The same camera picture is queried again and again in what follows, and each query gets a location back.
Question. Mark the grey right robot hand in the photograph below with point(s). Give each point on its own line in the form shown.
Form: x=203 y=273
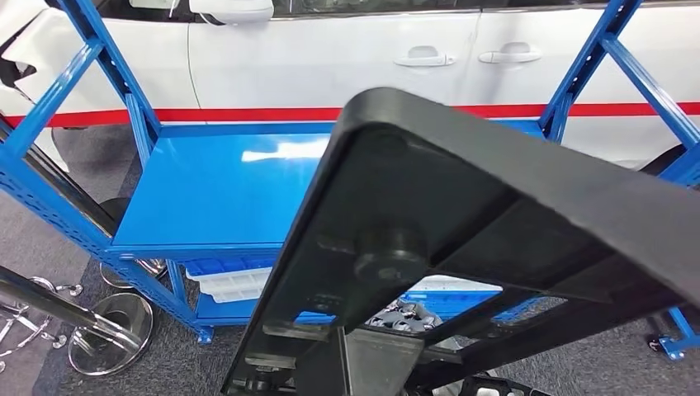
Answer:
x=402 y=318

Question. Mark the black plastic plate part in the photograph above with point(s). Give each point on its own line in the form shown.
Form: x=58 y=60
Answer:
x=492 y=164

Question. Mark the blue metal shelf rack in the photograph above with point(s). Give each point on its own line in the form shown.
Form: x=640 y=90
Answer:
x=191 y=191

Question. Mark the blue wheeled shelf rack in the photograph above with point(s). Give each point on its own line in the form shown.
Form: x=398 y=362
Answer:
x=675 y=347

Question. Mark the white car with red stripe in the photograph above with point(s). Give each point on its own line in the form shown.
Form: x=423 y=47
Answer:
x=328 y=54

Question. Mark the black round stanchion base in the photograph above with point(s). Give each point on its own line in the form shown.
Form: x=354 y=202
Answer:
x=115 y=210

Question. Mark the white car side mirror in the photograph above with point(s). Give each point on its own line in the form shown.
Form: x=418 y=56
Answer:
x=235 y=10

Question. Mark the chrome stool base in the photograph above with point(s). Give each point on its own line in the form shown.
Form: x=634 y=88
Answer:
x=27 y=322

